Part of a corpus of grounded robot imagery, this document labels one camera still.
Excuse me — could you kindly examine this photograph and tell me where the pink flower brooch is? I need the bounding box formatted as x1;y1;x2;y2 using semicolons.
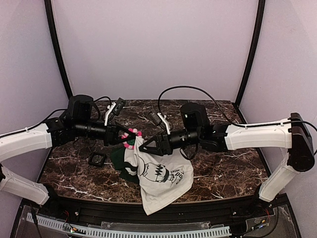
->
121;128;142;150

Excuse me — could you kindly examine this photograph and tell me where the white and green garment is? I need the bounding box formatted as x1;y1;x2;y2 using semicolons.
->
110;137;194;215

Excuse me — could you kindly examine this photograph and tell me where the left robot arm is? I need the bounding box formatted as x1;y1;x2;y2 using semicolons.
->
0;95;136;205

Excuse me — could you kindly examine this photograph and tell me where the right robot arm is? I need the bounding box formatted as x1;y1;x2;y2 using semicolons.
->
139;103;315;203

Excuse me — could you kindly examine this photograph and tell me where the black square box left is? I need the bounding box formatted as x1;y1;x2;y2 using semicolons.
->
88;152;107;167

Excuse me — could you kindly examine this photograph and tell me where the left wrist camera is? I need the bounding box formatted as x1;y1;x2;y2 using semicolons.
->
104;98;126;126

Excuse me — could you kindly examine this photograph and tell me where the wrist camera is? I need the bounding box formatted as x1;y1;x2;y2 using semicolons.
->
104;98;126;126
148;109;171;134

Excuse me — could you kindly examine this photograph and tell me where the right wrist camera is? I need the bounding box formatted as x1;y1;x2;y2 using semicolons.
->
148;109;171;134

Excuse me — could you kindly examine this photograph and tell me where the left camera black cable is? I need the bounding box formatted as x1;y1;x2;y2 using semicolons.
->
91;96;111;119

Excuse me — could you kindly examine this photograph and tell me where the camera black cable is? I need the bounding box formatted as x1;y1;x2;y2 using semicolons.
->
158;85;248;128
91;96;111;119

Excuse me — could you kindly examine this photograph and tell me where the right camera black cable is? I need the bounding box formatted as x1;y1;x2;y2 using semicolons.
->
158;85;248;128

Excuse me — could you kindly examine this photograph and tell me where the black aluminium front rail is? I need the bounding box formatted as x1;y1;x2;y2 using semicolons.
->
39;195;275;225

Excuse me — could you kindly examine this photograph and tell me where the white slotted cable duct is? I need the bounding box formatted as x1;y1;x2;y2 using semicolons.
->
37;215;232;238

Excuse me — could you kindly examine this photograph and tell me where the left black frame post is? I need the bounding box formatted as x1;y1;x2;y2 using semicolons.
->
44;0;73;99

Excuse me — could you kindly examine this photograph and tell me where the black frame post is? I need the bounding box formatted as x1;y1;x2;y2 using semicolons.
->
44;0;73;99
235;0;266;108

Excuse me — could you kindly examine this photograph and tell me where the right black frame post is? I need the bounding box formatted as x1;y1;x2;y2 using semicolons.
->
235;0;266;108

